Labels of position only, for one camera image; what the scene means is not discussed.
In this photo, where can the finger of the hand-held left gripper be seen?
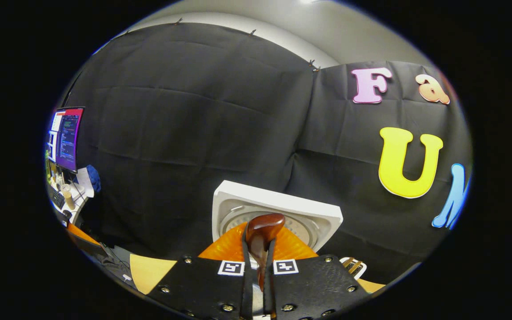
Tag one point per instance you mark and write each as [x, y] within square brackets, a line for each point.
[82, 235]

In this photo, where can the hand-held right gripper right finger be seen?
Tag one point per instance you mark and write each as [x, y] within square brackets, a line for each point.
[268, 293]

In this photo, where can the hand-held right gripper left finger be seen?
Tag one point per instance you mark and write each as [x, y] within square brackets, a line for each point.
[247, 289]

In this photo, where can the brown wooden spoon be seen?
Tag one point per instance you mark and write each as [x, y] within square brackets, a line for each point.
[262, 229]

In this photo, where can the white rice cooker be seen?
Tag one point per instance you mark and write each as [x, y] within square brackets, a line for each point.
[238, 195]

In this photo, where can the cup with beige drink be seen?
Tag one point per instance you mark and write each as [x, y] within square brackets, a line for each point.
[68, 198]

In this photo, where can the black keyboard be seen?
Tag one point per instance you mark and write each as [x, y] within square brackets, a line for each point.
[58, 199]

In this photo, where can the white paper sheet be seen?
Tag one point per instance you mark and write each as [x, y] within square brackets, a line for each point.
[83, 184]

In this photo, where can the blue cloth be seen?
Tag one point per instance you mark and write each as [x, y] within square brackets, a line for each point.
[94, 178]

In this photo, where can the brown bread slice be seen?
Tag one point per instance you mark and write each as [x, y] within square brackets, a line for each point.
[356, 269]
[349, 263]

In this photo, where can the computer monitor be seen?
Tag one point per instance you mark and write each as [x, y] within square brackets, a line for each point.
[70, 138]

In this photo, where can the black backdrop cloth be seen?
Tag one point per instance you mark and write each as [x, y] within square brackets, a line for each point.
[171, 133]

